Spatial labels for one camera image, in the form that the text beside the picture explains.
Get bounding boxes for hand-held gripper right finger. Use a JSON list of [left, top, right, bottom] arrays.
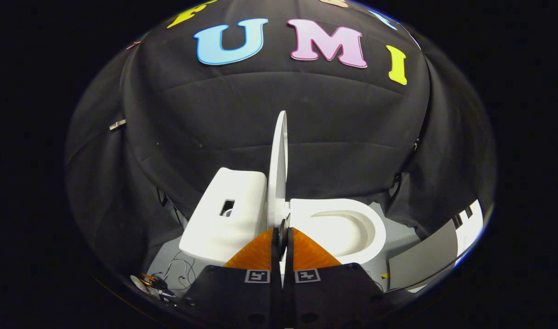
[[283, 227, 396, 329]]

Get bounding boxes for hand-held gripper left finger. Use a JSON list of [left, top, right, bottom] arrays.
[[181, 227, 282, 329]]

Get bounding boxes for white toilet lid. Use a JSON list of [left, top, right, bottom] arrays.
[[267, 111, 290, 229]]

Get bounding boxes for white toilet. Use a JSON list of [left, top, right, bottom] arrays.
[[179, 167, 387, 266]]

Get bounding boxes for white and orange object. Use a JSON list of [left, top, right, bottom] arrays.
[[131, 273, 177, 304]]

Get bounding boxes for grey flat board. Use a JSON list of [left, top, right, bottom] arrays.
[[389, 218, 458, 291]]

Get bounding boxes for black backdrop cloth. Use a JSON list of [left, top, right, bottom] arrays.
[[64, 0, 496, 293]]

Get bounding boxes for white black striped panel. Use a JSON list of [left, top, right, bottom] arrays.
[[452, 199, 484, 259]]

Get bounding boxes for thin black cables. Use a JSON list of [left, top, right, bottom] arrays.
[[163, 257, 200, 286]]

